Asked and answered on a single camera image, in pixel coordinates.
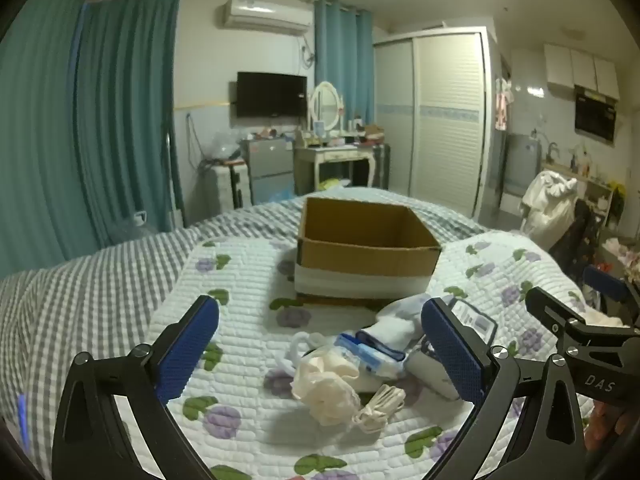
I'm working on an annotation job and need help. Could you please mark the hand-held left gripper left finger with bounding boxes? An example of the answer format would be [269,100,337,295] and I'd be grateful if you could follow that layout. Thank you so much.
[51,295,221,480]

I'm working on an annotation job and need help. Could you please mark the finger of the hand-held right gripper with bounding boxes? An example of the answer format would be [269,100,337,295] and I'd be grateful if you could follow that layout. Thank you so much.
[582,264,640,328]
[525,287,640,349]

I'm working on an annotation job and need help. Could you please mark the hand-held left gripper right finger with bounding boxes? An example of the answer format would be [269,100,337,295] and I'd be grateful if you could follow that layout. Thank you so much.
[420,296,587,480]

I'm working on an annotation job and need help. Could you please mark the white sock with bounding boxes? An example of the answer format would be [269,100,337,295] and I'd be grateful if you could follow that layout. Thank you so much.
[374,294,437,357]

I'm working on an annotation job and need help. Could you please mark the blue tissue packet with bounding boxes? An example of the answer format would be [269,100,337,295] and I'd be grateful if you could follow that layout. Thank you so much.
[334,332,407,377]

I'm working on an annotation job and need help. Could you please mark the white cord bundle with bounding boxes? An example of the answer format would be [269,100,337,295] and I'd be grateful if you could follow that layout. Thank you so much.
[351,384,407,433]

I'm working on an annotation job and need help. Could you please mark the white fabric loop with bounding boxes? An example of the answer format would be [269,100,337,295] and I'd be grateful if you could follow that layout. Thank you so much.
[279,331,321,377]

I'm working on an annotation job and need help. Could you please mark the cardboard box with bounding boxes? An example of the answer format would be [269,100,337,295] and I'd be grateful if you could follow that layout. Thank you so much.
[294,196,442,307]

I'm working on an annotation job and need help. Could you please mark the cream cloth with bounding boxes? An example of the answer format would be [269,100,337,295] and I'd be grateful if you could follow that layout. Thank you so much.
[291,345,362,427]

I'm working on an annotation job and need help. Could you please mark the person's right hand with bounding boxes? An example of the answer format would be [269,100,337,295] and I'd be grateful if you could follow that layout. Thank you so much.
[584,400,640,457]

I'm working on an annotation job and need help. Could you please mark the dark patterned garment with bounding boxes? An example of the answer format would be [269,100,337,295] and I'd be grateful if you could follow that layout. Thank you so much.
[547,200,607,281]

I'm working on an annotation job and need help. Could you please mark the quilted floral blanket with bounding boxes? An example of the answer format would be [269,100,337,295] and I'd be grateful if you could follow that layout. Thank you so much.
[147,232,601,480]

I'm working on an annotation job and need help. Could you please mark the white jacket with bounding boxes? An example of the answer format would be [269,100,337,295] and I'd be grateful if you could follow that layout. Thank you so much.
[517,169,579,251]

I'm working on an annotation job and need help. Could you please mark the kitchen shelf with bottles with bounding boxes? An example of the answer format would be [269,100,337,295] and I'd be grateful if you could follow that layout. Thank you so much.
[542,142,627,227]

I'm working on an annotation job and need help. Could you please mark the clear plastic water jug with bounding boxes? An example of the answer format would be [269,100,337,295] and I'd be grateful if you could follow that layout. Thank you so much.
[112,210,151,242]

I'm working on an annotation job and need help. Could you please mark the grey washing machine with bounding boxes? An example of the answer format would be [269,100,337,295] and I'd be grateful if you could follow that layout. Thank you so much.
[500,132,544,213]

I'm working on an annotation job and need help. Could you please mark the black range hood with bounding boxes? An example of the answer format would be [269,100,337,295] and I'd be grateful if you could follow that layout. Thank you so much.
[574,85,621,148]

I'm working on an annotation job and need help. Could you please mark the white suitcase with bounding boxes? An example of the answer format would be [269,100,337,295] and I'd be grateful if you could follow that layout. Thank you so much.
[202,160,251,214]

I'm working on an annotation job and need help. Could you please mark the silver mini fridge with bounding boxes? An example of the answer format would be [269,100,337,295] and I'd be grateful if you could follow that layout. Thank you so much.
[241,137,297,207]

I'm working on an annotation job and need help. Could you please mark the dark suitcase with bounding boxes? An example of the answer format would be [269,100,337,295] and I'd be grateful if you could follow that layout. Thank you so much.
[372,144,392,191]

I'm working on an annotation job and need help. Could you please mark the hanging pink clothes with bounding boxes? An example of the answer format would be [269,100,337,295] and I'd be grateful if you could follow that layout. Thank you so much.
[492,77,514,131]

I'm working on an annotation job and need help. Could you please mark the clear plastic bag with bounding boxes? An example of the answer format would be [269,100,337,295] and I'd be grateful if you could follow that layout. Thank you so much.
[207,130,244,163]

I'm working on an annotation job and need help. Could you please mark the white slatted wardrobe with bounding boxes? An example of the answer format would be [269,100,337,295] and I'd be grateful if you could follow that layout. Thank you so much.
[372,27,494,221]

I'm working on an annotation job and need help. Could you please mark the cream dressing table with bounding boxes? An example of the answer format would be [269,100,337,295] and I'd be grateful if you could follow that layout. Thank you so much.
[293,143,377,196]

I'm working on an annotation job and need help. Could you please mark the narrow teal curtain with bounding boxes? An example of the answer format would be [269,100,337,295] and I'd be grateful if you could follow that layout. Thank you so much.
[74,0,184,241]

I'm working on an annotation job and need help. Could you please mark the wide teal curtain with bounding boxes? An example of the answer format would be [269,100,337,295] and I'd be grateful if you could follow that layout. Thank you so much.
[0,0,87,281]

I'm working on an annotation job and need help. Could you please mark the white oval mirror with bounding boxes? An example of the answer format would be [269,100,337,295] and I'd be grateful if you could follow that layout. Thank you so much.
[307,80,347,137]

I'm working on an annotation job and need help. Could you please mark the light blue curtain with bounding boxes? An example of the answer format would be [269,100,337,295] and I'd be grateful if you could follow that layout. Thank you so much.
[313,0,376,133]

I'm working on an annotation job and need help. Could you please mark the white air conditioner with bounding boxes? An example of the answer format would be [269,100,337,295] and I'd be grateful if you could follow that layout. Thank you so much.
[216,0,313,37]

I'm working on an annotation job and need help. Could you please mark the black wall cable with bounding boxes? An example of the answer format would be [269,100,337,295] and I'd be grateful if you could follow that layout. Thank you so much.
[186,112,207,162]

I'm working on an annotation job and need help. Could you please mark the white kitchen wall cabinets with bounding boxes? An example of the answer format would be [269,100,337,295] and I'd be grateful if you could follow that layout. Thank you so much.
[544,42,621,101]

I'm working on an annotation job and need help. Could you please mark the black wall television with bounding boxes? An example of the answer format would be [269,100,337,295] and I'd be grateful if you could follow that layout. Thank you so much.
[236,71,308,118]

